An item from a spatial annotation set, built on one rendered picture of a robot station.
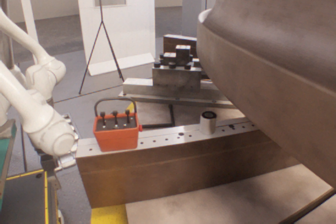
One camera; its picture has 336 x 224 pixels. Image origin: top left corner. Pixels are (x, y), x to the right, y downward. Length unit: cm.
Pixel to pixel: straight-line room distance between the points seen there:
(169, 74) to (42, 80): 121
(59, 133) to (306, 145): 73
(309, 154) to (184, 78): 142
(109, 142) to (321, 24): 92
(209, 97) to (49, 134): 170
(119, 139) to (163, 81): 113
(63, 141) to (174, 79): 148
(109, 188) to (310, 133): 92
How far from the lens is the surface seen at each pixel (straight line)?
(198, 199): 132
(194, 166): 120
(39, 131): 67
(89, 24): 383
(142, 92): 221
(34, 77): 106
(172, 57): 205
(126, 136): 98
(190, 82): 199
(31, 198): 149
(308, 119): 74
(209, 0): 500
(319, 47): 84
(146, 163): 110
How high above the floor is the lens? 136
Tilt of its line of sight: 28 degrees down
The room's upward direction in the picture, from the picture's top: straight up
